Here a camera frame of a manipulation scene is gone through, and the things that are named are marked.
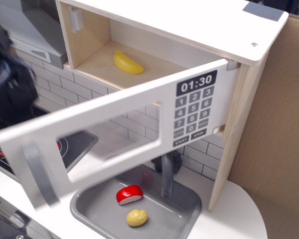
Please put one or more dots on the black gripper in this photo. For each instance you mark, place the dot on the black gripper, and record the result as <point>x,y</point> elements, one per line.
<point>17,91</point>

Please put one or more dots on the grey microwave door handle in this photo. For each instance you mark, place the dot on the grey microwave door handle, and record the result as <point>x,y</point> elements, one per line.
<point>34,161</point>

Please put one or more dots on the white toy microwave door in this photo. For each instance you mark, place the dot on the white toy microwave door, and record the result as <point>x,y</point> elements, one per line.
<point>133,126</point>

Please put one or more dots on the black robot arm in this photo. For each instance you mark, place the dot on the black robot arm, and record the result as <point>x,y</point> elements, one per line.
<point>5,44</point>

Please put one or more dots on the white wooden microwave cabinet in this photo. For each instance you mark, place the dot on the white wooden microwave cabinet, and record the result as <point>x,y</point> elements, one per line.
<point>177,34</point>

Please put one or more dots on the black toy stove top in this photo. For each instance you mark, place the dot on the black toy stove top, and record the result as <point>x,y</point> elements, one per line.
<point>71,148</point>

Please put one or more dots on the yellow toy banana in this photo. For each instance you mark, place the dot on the yellow toy banana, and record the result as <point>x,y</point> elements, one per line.
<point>126,64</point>

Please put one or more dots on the grey toy sink basin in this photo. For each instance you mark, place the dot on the grey toy sink basin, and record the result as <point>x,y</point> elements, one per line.
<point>173,218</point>

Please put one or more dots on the red toy cheese wedge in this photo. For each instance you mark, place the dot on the red toy cheese wedge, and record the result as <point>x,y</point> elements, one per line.
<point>129,194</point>

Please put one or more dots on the grey toy faucet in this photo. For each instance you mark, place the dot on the grey toy faucet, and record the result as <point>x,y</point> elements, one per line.
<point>168,165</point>

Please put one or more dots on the yellow toy potato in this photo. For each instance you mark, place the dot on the yellow toy potato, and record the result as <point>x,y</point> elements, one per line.
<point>136,217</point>

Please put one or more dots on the grey tape patch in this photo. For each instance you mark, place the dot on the grey tape patch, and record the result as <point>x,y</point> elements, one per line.
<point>263,11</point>

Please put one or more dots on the brown cardboard panel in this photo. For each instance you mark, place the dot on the brown cardboard panel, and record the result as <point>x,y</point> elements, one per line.
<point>266,164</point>

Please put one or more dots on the silver oven handle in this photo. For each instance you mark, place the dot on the silver oven handle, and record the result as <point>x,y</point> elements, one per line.
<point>13,216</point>

